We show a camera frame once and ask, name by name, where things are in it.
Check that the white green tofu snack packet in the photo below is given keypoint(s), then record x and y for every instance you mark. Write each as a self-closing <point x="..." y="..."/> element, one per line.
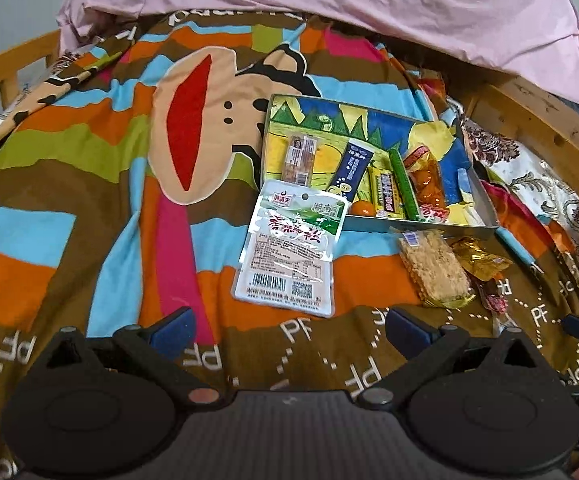
<point x="287" y="259"/>

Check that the blue calcium tablet box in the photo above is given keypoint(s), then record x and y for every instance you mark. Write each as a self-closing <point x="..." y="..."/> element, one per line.
<point x="350" y="171"/>

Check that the gold foil snack packet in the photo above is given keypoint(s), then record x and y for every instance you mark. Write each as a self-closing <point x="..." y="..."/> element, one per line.
<point x="475" y="259"/>

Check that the wooden bed rail right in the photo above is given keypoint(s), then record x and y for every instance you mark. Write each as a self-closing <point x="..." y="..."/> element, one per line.
<point x="520" y="110"/>

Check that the wooden bed rail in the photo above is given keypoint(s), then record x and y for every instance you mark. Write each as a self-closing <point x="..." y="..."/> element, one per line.
<point x="520" y="110"/>
<point x="17" y="58"/>

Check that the yellow purple snack packet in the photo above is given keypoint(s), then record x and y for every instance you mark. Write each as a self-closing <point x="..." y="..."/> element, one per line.
<point x="385" y="195"/>

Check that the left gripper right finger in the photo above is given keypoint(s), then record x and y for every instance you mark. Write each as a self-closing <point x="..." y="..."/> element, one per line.
<point x="429" y="353"/>

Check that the green stick snack packet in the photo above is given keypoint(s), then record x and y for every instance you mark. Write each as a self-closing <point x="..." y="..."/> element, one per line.
<point x="410" y="205"/>

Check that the orange pickled snack pouch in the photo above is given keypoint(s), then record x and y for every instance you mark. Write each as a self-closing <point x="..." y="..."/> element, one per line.
<point x="424" y="174"/>

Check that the small orange mandarin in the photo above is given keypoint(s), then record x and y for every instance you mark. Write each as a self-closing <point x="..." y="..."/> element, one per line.
<point x="363" y="208"/>

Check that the brown nut bar packet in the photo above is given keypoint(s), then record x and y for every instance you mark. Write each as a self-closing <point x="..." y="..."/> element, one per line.
<point x="299" y="159"/>

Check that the wooden bed rail left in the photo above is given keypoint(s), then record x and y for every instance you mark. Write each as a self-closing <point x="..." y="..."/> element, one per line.
<point x="17" y="58"/>

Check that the metal tray with dinosaur drawing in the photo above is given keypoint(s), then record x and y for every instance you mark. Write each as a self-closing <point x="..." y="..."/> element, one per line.
<point x="334" y="124"/>

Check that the colourful monkey blanket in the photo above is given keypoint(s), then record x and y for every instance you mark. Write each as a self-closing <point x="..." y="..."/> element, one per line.
<point x="127" y="184"/>

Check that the floral satin pillow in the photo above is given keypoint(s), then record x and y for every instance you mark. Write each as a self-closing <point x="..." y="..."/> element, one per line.
<point x="531" y="179"/>

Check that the rice crisp cake packet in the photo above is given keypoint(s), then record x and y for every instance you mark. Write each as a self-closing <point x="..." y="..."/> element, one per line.
<point x="439" y="278"/>

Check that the small red candy packet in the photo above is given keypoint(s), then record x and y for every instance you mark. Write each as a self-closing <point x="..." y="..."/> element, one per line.
<point x="492" y="299"/>

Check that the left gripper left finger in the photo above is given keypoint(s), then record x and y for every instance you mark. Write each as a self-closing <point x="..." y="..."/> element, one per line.
<point x="153" y="350"/>

